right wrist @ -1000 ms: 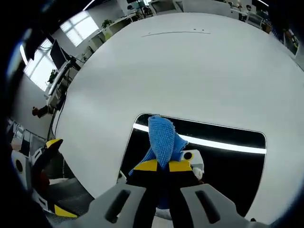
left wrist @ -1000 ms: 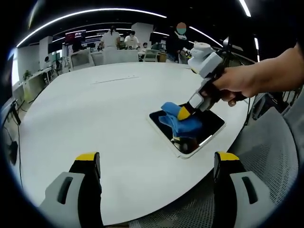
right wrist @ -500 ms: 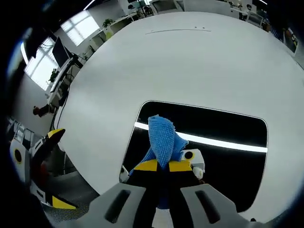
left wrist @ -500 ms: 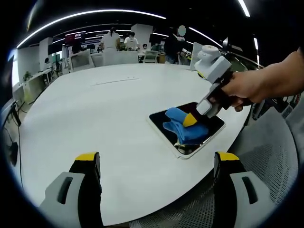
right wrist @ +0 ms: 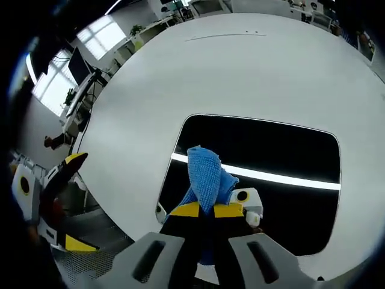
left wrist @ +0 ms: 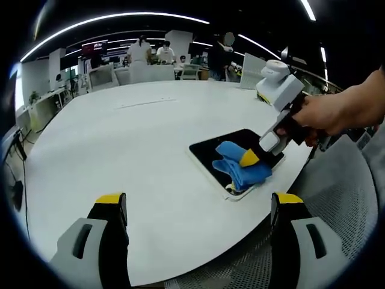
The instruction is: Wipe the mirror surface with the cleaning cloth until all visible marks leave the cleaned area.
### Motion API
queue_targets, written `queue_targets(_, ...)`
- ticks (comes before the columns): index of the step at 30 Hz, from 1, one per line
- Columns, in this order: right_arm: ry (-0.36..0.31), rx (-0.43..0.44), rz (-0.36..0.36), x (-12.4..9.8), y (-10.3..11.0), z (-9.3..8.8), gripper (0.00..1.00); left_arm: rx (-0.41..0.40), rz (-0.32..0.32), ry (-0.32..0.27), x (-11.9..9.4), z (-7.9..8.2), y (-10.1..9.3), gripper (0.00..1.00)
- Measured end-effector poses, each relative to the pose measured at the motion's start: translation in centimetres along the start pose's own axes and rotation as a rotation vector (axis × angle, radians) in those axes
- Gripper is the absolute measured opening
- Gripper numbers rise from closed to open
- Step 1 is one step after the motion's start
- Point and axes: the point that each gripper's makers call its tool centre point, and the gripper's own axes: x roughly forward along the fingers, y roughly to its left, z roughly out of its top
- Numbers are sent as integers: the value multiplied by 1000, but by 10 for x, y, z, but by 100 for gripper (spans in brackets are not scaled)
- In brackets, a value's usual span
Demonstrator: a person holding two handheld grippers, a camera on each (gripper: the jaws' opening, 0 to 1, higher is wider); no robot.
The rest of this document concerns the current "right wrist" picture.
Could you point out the black computer monitor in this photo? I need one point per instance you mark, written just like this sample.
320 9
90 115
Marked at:
78 64

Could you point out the small green potted plant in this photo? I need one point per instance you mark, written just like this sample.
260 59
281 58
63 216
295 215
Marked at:
136 29

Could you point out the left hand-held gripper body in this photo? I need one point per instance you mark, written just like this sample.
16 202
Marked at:
25 192

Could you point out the thin white strip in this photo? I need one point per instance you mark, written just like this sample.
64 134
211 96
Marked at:
225 35

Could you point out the blue cleaning cloth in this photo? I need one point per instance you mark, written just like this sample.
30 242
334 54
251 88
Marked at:
204 174

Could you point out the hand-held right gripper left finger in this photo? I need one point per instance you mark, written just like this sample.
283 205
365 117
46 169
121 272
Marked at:
144 265

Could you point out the grey mesh chair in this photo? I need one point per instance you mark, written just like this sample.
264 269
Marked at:
99 234

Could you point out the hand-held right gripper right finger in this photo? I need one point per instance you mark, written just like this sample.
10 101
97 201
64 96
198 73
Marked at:
264 265

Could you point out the green plant by window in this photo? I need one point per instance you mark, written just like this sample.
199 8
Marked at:
69 97

